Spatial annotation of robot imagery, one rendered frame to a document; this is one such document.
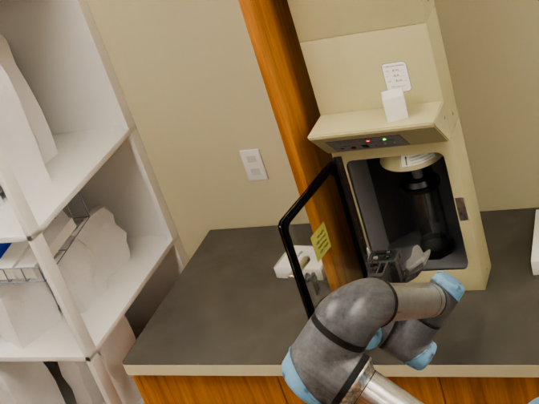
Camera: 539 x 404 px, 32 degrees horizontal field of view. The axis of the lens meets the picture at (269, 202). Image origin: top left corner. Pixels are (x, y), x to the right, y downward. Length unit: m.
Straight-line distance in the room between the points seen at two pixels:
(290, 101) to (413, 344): 0.69
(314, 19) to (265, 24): 0.12
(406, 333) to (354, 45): 0.70
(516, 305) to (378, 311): 0.85
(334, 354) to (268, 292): 1.14
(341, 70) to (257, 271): 0.85
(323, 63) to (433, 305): 0.70
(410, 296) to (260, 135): 1.29
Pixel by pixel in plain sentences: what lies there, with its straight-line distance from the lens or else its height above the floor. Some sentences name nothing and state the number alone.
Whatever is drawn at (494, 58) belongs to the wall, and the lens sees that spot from 2.75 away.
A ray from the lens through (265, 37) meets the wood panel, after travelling 2.31.
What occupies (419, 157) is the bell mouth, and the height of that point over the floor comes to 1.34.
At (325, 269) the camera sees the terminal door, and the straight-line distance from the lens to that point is 2.45.
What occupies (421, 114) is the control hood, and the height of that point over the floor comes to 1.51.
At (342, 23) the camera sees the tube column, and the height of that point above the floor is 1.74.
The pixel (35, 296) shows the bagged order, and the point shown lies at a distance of 3.09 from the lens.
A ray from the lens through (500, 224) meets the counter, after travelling 2.89.
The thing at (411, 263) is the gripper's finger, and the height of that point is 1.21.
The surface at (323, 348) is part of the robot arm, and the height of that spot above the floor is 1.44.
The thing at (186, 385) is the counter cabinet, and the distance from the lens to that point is 2.81.
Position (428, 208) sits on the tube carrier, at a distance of 2.57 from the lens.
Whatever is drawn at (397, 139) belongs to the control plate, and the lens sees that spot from 2.33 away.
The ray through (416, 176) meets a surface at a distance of 2.55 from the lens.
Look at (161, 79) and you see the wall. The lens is 3.10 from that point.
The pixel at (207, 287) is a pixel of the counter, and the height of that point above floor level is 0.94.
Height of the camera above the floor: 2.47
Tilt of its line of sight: 27 degrees down
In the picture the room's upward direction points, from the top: 18 degrees counter-clockwise
